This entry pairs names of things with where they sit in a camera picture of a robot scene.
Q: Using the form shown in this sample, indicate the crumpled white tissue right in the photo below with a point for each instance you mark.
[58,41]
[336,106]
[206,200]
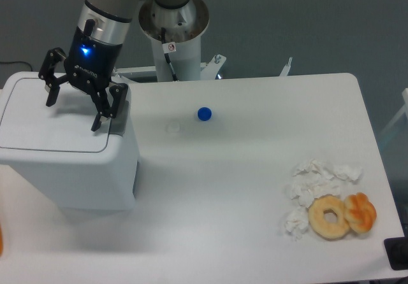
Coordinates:
[348,173]

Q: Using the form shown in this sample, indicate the orange object at edge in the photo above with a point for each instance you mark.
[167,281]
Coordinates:
[1,242]

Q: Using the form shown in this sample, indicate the crumpled white tissue large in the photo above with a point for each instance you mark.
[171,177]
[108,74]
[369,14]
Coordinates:
[312,180]

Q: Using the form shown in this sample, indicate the white metal bracket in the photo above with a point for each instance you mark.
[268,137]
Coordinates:
[212,70]

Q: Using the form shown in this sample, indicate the white frame at right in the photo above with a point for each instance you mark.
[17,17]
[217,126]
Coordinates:
[396,124]

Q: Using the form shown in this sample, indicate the white plastic trash can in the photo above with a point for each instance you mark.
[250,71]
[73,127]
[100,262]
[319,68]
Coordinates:
[101,181]

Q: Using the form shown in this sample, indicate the blue bottle cap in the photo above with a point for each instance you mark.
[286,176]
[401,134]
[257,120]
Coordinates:
[204,114]

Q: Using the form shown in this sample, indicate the glazed twisted bread roll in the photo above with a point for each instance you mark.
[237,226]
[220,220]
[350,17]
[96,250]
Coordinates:
[359,212]

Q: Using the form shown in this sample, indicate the plain ring donut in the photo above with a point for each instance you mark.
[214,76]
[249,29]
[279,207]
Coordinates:
[326,217]

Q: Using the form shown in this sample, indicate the black device at corner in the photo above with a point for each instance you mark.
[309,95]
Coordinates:
[396,250]

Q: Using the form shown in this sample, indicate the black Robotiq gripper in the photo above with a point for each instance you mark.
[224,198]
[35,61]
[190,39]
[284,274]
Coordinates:
[89,62]

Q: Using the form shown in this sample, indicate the crumpled white tissue lower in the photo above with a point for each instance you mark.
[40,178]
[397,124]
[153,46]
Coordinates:
[297,223]

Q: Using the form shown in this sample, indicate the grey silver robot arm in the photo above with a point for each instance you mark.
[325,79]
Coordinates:
[107,21]

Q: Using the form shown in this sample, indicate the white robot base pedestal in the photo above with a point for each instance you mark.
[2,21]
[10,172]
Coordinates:
[174,28]

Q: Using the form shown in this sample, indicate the white clamp bracket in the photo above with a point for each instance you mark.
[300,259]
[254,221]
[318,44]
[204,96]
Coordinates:
[287,67]

